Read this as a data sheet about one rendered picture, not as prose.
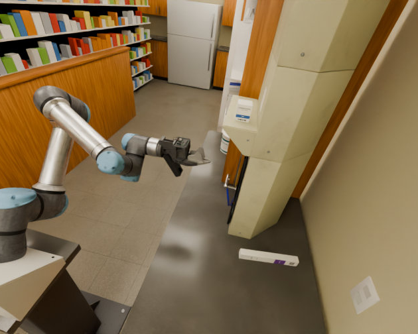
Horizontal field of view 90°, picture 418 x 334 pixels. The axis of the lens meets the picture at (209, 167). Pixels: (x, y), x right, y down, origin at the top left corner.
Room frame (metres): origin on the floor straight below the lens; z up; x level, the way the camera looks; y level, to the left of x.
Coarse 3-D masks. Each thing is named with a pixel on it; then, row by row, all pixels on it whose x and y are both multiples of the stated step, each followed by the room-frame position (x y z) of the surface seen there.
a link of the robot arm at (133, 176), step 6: (132, 156) 0.64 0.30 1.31; (138, 156) 0.65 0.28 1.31; (144, 156) 0.68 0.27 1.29; (138, 162) 0.64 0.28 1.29; (132, 168) 0.58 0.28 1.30; (138, 168) 0.62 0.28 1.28; (126, 174) 0.64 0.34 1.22; (132, 174) 0.60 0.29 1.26; (138, 174) 0.62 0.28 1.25; (126, 180) 0.58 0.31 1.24; (132, 180) 0.59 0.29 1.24; (138, 180) 0.61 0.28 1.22
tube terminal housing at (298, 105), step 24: (288, 72) 0.61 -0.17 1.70; (312, 72) 0.61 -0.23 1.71; (336, 72) 0.66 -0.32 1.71; (288, 96) 0.61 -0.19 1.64; (312, 96) 0.61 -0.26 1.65; (336, 96) 0.71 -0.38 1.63; (264, 120) 0.61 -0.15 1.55; (288, 120) 0.61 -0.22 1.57; (312, 120) 0.65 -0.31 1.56; (264, 144) 0.61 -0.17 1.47; (288, 144) 0.60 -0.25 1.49; (312, 144) 0.70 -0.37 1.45; (264, 168) 0.61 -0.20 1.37; (288, 168) 0.64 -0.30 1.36; (240, 192) 0.61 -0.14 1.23; (264, 192) 0.60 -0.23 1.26; (288, 192) 0.70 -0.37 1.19; (240, 216) 0.61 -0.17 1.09; (264, 216) 0.63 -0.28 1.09
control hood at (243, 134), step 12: (240, 96) 0.94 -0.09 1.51; (228, 108) 0.79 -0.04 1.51; (252, 108) 0.81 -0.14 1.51; (228, 120) 0.67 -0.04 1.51; (252, 120) 0.70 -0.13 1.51; (228, 132) 0.62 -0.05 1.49; (240, 132) 0.62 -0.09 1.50; (252, 132) 0.62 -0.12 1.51; (240, 144) 0.62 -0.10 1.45; (252, 144) 0.62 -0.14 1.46
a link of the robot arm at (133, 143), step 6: (126, 138) 0.70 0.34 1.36; (132, 138) 0.70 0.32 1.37; (138, 138) 0.70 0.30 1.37; (144, 138) 0.70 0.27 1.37; (126, 144) 0.68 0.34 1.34; (132, 144) 0.68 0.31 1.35; (138, 144) 0.68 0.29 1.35; (144, 144) 0.68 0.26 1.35; (126, 150) 0.67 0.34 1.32; (132, 150) 0.66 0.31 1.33; (138, 150) 0.67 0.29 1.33; (144, 150) 0.67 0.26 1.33
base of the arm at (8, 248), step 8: (0, 232) 0.35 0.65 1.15; (8, 232) 0.36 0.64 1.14; (16, 232) 0.37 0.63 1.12; (24, 232) 0.39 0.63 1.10; (0, 240) 0.34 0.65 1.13; (8, 240) 0.34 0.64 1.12; (16, 240) 0.36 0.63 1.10; (24, 240) 0.38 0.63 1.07; (0, 248) 0.32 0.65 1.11; (8, 248) 0.33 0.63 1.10; (16, 248) 0.34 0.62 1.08; (24, 248) 0.36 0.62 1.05; (0, 256) 0.30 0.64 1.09; (8, 256) 0.31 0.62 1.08; (16, 256) 0.32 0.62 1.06
